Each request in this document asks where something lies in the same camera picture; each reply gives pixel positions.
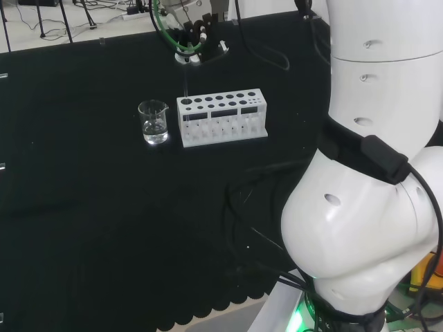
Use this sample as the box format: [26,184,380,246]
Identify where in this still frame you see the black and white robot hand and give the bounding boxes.
[161,0,231,67]

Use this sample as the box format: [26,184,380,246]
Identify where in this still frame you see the clear glass rod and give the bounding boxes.
[183,64,190,124]

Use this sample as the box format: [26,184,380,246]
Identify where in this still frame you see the white test tube rack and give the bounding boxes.
[176,88,269,149]

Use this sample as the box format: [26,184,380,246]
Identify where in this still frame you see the white power strip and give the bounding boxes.
[123,6,149,18]

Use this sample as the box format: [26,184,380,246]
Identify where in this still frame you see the small glass beaker with water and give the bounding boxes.
[137,99,170,145]

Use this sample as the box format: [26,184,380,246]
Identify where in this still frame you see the black tripod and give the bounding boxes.
[0,0,12,53]
[34,0,98,44]

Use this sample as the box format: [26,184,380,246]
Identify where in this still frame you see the black bench cloth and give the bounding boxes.
[0,9,335,332]

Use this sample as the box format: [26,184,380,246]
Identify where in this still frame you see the yellow stop button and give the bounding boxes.
[410,254,443,299]

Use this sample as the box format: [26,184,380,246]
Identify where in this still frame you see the green cable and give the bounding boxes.
[150,0,207,54]

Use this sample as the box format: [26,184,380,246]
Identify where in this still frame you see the black looped cable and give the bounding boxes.
[234,0,291,72]

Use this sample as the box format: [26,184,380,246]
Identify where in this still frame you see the black cable with plug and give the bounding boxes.
[293,0,334,67]

